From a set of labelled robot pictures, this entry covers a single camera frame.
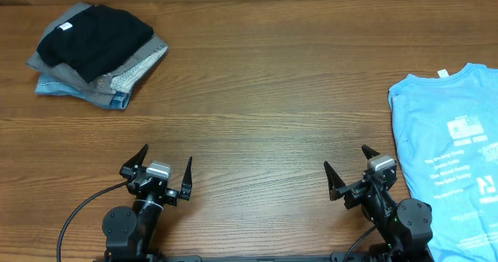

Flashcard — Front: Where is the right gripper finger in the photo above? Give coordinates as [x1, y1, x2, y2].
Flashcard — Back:
[361, 145, 380, 160]
[324, 161, 345, 201]

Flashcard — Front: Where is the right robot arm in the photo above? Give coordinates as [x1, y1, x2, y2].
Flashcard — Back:
[324, 145, 433, 262]

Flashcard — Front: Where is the light blue printed t-shirt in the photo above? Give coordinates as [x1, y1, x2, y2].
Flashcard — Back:
[388, 63, 497, 261]

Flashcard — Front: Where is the folded grey garment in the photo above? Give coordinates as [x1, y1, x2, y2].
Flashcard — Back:
[26, 2, 169, 107]

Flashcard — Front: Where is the folded black garment on stack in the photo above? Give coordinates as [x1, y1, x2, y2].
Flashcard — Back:
[37, 5, 154, 83]

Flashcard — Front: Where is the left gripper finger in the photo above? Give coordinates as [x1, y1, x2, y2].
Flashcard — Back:
[181, 157, 192, 190]
[122, 144, 149, 169]

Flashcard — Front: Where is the folded blue denim garment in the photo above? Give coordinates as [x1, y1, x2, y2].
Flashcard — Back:
[35, 74, 131, 110]

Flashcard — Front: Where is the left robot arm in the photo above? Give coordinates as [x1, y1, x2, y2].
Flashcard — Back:
[102, 145, 193, 261]

